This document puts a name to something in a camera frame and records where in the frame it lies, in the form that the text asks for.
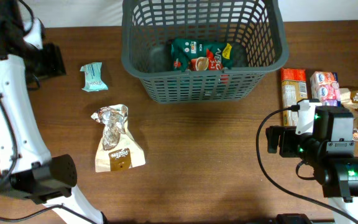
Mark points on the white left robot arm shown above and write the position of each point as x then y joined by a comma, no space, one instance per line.
28,170

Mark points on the orange pasta packet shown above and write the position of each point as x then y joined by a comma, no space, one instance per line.
294,87

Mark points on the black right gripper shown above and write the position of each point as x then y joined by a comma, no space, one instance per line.
282,141

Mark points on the beige cookie bag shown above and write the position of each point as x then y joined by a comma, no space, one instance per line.
117,149

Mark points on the pink white tissue pack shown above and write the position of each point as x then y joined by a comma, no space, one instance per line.
325,88

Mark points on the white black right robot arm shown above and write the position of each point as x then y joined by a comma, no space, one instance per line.
329,149

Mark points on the teal wet wipes packet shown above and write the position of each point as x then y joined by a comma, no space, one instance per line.
93,81

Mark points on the green Nescafe coffee bag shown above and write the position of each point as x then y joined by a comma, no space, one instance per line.
199,55

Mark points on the grey plastic lattice basket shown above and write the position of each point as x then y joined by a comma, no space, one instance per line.
254,28

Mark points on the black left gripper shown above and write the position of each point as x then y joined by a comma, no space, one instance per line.
56,59

